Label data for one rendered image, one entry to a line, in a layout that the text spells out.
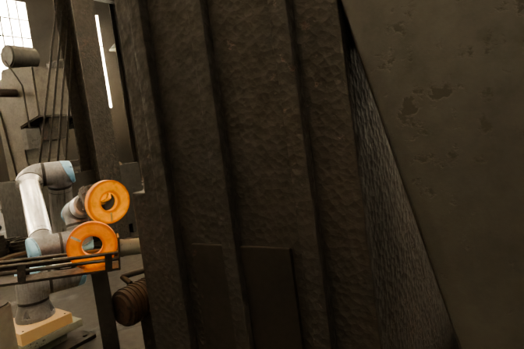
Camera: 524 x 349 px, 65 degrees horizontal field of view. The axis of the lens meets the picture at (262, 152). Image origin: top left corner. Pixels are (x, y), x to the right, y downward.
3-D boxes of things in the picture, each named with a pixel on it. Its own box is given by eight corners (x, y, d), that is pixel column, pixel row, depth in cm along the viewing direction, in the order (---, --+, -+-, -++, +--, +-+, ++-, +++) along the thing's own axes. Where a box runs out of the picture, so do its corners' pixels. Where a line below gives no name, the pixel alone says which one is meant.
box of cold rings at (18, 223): (104, 225, 560) (94, 162, 555) (150, 227, 506) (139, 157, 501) (8, 255, 459) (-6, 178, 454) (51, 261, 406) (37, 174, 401)
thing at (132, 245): (148, 255, 138) (147, 237, 138) (120, 259, 135) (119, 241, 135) (146, 252, 144) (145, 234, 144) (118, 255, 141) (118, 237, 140)
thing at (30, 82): (-2, 230, 642) (-34, 48, 626) (67, 212, 750) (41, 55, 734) (57, 230, 574) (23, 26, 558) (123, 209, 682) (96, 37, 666)
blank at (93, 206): (128, 177, 151) (123, 177, 153) (86, 183, 139) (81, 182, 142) (132, 219, 151) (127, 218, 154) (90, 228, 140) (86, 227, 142)
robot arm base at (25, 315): (9, 319, 219) (7, 301, 218) (47, 306, 233) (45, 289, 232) (22, 328, 206) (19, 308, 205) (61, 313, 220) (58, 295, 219)
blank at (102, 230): (102, 277, 134) (102, 274, 137) (125, 234, 137) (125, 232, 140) (55, 259, 129) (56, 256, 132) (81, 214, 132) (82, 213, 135)
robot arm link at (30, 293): (16, 298, 221) (12, 266, 220) (51, 290, 230) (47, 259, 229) (17, 307, 208) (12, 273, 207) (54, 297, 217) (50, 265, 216)
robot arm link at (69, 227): (63, 259, 165) (58, 228, 168) (93, 252, 171) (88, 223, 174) (65, 256, 157) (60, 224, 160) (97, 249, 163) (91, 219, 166)
